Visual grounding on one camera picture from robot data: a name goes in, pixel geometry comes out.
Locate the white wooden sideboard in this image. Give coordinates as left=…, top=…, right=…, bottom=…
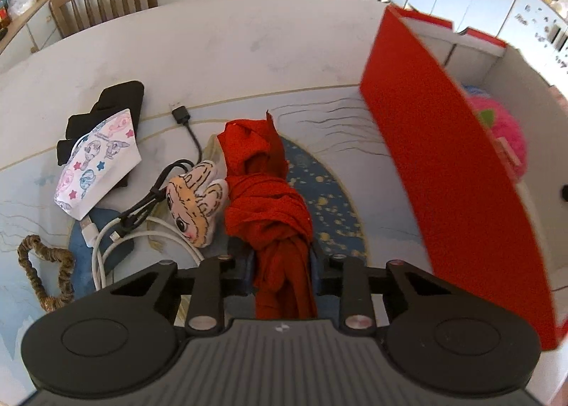
left=0, top=0, right=63, bottom=67

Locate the black USB cable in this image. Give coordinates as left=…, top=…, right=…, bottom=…
left=113, top=101, right=209, bottom=238

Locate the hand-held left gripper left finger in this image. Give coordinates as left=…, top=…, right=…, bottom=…
left=95, top=250, right=258, bottom=338

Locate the brown scrunchie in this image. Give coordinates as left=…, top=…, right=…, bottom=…
left=18, top=235, right=76, bottom=311

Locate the cartoon plush toy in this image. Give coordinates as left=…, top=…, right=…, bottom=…
left=166, top=160, right=229, bottom=248

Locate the pink plush ball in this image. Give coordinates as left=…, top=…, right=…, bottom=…
left=461, top=84, right=529, bottom=176

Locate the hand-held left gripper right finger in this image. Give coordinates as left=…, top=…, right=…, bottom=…
left=310, top=253, right=458, bottom=338

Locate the white cable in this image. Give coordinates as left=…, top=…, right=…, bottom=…
left=80, top=215, right=207, bottom=291

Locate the red knotted cloth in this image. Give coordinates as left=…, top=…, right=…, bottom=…
left=216, top=110, right=318, bottom=321

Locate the printed face mask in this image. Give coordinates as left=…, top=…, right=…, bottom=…
left=53, top=108, right=143, bottom=220

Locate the red cardboard box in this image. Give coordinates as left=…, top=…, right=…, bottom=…
left=359, top=4, right=568, bottom=351

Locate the black cloth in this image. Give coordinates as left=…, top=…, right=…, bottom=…
left=55, top=80, right=146, bottom=188

